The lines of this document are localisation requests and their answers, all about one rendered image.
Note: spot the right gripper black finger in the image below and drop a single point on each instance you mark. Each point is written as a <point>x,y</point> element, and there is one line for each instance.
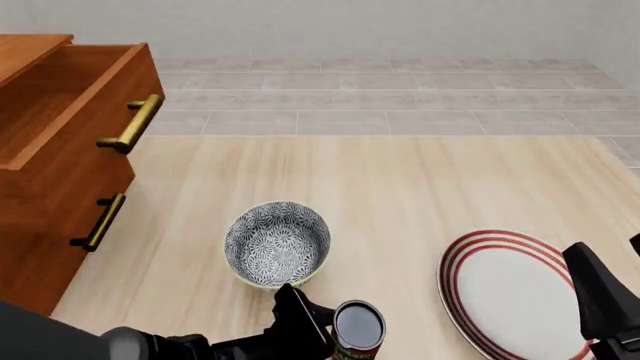
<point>600,292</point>
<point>636,245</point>

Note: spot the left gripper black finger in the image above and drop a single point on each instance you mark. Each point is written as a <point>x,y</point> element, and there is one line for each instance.
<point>300,322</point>

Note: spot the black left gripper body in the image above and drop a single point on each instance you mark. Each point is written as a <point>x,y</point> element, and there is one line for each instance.
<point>250,348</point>

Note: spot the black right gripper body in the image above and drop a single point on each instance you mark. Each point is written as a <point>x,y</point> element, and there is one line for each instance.
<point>617,347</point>

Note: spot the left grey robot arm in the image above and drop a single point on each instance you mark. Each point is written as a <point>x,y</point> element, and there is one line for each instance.
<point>50,337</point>

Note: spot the wooden cabinet drawer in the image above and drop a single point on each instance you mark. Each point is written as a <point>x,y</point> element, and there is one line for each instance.
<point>118,184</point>
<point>60,97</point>

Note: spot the wooden cabinet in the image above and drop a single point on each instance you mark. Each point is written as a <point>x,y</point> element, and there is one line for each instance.
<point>30,47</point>

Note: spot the tin with red-green label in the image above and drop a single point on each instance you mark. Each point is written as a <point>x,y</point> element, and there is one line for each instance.
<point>359,324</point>

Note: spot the patterned blue-white bowl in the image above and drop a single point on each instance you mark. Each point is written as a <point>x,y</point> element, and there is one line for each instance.
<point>277,247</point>

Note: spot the white plate with red rings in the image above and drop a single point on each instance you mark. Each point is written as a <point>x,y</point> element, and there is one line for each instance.
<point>505,296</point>

